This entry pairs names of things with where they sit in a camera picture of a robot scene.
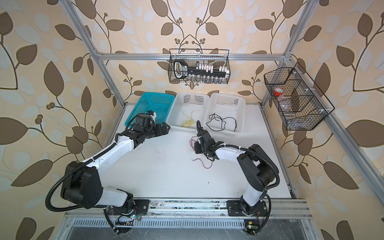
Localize red wires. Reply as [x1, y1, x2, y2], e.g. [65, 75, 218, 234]
[188, 136, 214, 169]

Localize black wires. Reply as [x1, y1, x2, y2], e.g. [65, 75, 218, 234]
[205, 112, 238, 133]

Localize yellow wires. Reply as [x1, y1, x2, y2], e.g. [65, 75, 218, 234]
[180, 107, 200, 128]

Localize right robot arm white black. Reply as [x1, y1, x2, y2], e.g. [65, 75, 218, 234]
[194, 121, 281, 216]

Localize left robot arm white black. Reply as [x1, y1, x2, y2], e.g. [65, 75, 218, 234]
[45, 111, 171, 215]

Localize teal plastic basket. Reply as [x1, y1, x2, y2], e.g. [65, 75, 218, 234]
[125, 93, 175, 127]

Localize right white plastic basket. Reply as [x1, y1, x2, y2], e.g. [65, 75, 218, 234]
[204, 93, 246, 137]

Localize white plastic basket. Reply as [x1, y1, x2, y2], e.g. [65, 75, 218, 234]
[204, 93, 246, 137]
[166, 93, 210, 133]

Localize middle white plastic basket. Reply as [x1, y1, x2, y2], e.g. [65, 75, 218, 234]
[166, 93, 210, 133]

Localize black tool with vials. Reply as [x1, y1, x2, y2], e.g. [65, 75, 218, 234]
[172, 60, 231, 79]

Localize red capped item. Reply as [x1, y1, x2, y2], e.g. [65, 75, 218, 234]
[274, 88, 284, 97]

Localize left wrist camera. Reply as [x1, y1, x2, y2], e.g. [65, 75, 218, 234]
[147, 111, 157, 122]

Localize back black wire basket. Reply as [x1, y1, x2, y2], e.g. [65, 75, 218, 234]
[168, 48, 231, 85]

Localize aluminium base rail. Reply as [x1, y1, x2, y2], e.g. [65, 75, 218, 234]
[65, 198, 313, 229]

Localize side black wire basket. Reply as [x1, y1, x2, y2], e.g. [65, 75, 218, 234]
[264, 63, 335, 131]

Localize aluminium frame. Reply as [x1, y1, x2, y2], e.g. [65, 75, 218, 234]
[60, 1, 384, 203]

